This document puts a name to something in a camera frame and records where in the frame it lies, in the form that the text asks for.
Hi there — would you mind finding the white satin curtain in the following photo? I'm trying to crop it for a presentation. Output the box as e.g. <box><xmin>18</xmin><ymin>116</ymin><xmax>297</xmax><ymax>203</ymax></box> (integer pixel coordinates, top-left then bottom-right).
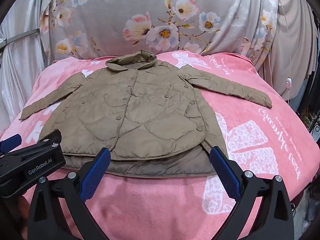
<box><xmin>0</xmin><ymin>0</ymin><xmax>52</xmax><ymax>132</ymax></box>

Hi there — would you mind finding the pink printed blanket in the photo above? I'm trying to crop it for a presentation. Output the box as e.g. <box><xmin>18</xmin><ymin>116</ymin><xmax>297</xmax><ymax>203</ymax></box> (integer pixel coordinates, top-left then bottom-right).
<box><xmin>0</xmin><ymin>50</ymin><xmax>320</xmax><ymax>240</ymax></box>

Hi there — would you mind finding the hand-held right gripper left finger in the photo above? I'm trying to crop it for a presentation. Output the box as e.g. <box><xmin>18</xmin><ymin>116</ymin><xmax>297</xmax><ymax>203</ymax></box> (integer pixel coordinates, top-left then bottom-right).
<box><xmin>27</xmin><ymin>147</ymin><xmax>111</xmax><ymax>240</ymax></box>

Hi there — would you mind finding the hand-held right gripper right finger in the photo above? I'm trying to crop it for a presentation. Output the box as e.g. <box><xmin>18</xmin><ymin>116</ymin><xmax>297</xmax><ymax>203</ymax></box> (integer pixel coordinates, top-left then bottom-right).
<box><xmin>209</xmin><ymin>146</ymin><xmax>294</xmax><ymax>240</ymax></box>

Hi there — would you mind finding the khaki quilted jacket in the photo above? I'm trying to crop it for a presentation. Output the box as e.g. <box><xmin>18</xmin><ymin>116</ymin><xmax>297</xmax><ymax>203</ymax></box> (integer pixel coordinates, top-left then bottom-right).
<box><xmin>20</xmin><ymin>50</ymin><xmax>273</xmax><ymax>178</ymax></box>

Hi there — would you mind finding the dark metal rack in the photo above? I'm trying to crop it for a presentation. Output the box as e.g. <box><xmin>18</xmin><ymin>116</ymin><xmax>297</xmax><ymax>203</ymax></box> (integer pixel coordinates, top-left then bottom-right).
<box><xmin>295</xmin><ymin>75</ymin><xmax>320</xmax><ymax>137</ymax></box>

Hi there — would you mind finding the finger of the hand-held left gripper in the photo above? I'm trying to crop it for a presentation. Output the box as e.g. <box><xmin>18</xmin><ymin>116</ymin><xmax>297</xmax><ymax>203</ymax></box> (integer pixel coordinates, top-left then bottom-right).
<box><xmin>15</xmin><ymin>129</ymin><xmax>62</xmax><ymax>155</ymax></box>
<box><xmin>0</xmin><ymin>134</ymin><xmax>22</xmax><ymax>153</ymax></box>

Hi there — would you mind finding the grey curtain tieback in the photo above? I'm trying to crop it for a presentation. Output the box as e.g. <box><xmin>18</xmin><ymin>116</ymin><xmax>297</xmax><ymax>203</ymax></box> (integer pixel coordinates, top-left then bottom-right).
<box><xmin>0</xmin><ymin>29</ymin><xmax>40</xmax><ymax>47</ymax></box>

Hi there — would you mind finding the beige curtain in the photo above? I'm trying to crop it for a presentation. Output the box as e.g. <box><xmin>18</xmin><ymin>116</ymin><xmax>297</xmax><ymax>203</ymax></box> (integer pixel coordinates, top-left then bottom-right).
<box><xmin>257</xmin><ymin>0</ymin><xmax>318</xmax><ymax>107</ymax></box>

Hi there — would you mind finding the grey floral blanket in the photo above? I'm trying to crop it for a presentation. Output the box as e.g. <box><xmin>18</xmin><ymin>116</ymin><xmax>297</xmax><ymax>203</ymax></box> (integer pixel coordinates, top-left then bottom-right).
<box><xmin>40</xmin><ymin>0</ymin><xmax>281</xmax><ymax>61</ymax></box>

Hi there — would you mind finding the thin white cable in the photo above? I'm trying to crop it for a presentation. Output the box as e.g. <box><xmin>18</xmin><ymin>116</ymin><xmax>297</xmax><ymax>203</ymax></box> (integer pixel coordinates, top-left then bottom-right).
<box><xmin>278</xmin><ymin>1</ymin><xmax>293</xmax><ymax>103</ymax></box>

